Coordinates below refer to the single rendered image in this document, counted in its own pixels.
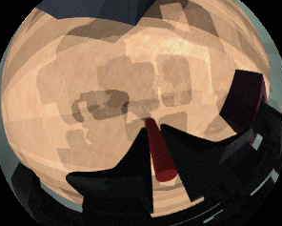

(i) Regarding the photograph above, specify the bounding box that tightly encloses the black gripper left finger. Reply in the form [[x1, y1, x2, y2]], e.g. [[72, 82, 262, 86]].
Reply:
[[65, 128, 153, 214]]

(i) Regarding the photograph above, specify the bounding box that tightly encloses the dark red peg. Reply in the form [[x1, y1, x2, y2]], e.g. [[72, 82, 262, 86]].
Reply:
[[144, 117, 178, 182]]

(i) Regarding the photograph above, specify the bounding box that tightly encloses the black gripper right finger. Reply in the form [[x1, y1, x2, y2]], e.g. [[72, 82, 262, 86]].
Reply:
[[160, 124, 252, 202]]

